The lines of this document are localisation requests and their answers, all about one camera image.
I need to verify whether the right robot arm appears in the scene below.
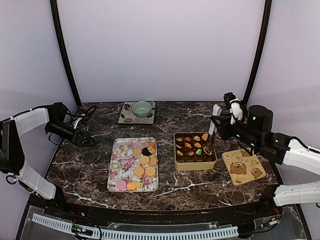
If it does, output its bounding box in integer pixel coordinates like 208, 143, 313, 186
211, 101, 320, 217

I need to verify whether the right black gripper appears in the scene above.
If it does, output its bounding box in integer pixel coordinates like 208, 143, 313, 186
212, 112, 261, 151

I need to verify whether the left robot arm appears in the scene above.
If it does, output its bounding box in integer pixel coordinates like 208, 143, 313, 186
0, 102, 97, 218

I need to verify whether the pink round sandwich cookie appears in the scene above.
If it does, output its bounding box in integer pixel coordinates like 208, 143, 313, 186
115, 180, 127, 191

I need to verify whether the black sandwich cookie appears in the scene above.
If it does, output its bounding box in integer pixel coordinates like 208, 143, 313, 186
142, 147, 152, 156

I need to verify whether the green ceramic bowl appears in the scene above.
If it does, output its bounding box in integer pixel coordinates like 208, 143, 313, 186
131, 101, 153, 118

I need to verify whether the left black frame post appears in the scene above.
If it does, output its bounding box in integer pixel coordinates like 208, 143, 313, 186
49, 0, 82, 107

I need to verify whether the square floral plate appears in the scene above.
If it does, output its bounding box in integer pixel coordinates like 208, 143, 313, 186
117, 101, 156, 125

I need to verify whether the swirl butter cookie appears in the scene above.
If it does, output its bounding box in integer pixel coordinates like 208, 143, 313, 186
193, 135, 201, 142

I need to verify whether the gold cookie tin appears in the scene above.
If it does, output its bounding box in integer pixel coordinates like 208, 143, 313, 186
173, 132, 217, 171

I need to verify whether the right black frame post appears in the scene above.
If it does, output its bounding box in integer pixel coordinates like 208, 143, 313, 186
242, 0, 273, 106

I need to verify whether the black frame post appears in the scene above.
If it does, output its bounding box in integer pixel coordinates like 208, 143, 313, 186
242, 0, 273, 106
49, 0, 82, 107

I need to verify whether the green sandwich cookie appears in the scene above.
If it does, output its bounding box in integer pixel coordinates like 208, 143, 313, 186
195, 149, 203, 156

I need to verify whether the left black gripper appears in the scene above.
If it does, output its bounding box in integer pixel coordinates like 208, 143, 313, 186
46, 120, 97, 148

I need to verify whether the white slotted cable duct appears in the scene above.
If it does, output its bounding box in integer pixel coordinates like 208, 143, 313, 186
31, 213, 239, 240

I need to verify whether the floral cookie tray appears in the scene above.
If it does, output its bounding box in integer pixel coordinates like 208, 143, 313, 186
107, 137, 159, 192

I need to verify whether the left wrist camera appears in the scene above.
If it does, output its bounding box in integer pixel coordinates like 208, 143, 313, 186
71, 116, 87, 129

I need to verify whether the bear printed tin lid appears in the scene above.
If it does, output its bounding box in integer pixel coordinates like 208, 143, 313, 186
222, 148, 267, 186

